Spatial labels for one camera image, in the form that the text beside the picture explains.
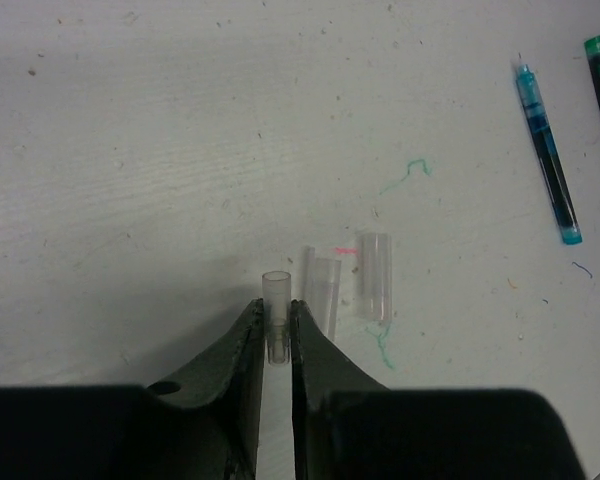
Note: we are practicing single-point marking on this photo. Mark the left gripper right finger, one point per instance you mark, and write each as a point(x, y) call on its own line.
point(319, 370)

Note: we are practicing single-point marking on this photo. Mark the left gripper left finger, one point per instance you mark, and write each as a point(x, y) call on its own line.
point(211, 429)

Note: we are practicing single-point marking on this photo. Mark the clear pen cap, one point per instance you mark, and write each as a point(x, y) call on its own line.
point(320, 289)
point(375, 277)
point(276, 290)

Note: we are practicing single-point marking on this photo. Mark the light blue pen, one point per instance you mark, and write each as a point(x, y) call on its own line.
point(547, 154)

